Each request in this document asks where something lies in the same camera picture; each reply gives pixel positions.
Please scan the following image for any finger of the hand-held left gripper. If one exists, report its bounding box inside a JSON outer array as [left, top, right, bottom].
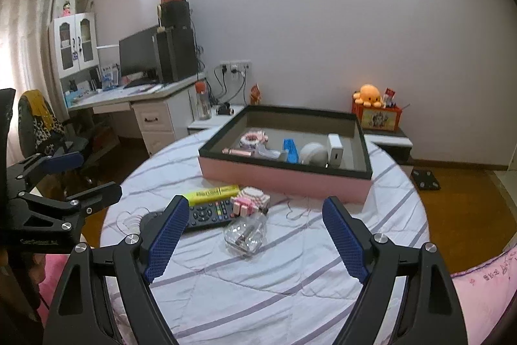
[[18, 182, 122, 223], [6, 150, 84, 197]]

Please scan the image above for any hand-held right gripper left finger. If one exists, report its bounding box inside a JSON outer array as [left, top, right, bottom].
[[42, 195, 190, 345]]

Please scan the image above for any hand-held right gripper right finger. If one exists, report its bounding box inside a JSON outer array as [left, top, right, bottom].
[[322, 195, 469, 345]]

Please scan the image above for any black remote control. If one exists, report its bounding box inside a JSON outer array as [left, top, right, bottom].
[[139, 199, 237, 234]]

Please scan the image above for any yellow highlighter marker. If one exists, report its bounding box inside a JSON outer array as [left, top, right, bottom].
[[184, 184, 241, 206]]

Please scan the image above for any clear plastic bag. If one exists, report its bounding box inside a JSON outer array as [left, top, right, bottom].
[[224, 213, 268, 257]]

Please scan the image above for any pink box with dark rim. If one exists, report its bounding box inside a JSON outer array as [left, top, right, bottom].
[[198, 105, 373, 205]]

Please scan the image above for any pink white block toy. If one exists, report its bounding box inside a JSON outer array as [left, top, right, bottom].
[[231, 187, 270, 217]]

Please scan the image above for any white power adapter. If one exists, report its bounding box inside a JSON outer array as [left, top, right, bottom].
[[326, 134, 344, 168]]

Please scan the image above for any blue battery pack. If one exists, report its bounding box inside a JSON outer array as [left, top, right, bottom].
[[283, 139, 300, 163]]

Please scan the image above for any person's left forearm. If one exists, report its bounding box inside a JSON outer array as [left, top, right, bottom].
[[0, 246, 43, 345]]

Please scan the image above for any chair with leopard cloth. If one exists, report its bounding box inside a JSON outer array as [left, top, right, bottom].
[[16, 90, 91, 184]]

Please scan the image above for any pink floor mat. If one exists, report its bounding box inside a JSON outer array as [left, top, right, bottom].
[[38, 254, 75, 307]]

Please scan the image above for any yellow cloth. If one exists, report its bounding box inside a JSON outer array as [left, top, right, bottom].
[[26, 90, 55, 127]]

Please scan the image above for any white desk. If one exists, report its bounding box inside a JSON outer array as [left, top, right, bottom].
[[67, 74, 206, 157]]

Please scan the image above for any white round ball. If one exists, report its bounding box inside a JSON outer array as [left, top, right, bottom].
[[300, 143, 329, 167]]

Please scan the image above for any blue white box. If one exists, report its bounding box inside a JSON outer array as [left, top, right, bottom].
[[101, 63, 122, 89]]

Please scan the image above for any black bathroom scale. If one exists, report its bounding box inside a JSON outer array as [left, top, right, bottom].
[[412, 167, 442, 191]]

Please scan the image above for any black keyboard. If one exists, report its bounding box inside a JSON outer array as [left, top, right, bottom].
[[123, 78, 160, 89]]

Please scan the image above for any white dark nightstand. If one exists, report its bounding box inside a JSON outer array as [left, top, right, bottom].
[[361, 125, 415, 176]]

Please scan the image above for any clear plastic holder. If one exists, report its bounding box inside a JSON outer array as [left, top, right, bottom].
[[258, 145, 287, 162]]

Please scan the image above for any white glass door cabinet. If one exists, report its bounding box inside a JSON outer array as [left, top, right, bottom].
[[49, 12, 100, 79]]

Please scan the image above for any white low side table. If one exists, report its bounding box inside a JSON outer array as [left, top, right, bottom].
[[188, 104, 247, 135]]

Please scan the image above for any orange printed storage box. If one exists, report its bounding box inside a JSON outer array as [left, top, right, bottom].
[[351, 102, 403, 131]]

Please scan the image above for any black monitor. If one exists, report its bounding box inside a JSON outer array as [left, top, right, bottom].
[[118, 26, 160, 78]]

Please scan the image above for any water bottle with orange cap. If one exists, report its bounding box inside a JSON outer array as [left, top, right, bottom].
[[195, 81, 212, 120]]

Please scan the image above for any orange octopus plush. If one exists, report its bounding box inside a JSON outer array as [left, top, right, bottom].
[[353, 84, 382, 107]]

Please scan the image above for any pink printed quilt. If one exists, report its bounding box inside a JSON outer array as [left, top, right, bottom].
[[448, 244, 517, 345]]

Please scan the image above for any black computer tower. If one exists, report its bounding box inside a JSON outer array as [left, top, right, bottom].
[[155, 27, 199, 84]]

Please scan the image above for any black box on tower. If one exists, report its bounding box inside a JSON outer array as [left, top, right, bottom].
[[161, 0, 191, 28]]

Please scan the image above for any black power cable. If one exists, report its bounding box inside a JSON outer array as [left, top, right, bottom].
[[212, 66, 247, 107]]

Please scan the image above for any white wall socket strip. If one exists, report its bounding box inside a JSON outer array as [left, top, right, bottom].
[[220, 61, 252, 76]]

